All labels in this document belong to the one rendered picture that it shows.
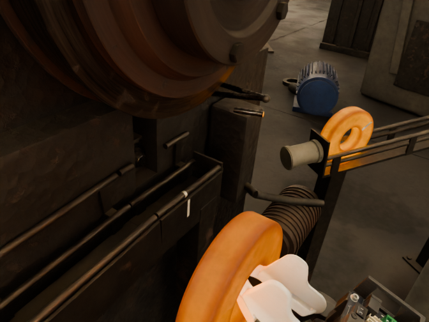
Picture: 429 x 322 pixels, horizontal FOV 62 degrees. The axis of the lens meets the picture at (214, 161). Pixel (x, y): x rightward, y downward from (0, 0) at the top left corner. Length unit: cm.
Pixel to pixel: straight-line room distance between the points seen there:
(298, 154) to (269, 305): 59
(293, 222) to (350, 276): 71
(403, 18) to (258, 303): 295
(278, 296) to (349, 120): 67
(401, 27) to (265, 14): 269
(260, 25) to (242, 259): 32
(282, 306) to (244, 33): 33
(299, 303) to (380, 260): 137
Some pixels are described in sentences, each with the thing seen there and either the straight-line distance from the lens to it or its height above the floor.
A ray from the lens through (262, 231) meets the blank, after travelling 33.
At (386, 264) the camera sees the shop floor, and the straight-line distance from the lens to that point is 172.
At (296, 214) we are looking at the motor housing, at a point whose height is 53.
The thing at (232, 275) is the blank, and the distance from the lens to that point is 30.
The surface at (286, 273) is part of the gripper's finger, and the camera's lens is 35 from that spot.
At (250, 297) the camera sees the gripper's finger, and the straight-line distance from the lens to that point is 34.
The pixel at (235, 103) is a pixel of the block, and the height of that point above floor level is 80.
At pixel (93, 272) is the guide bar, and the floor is 70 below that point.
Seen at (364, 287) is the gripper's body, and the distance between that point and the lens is 35.
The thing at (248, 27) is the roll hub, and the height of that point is 102.
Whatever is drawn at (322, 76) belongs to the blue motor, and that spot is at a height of 33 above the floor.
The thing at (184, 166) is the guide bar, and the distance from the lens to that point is 75.
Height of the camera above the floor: 112
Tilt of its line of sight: 33 degrees down
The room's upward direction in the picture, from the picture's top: 5 degrees clockwise
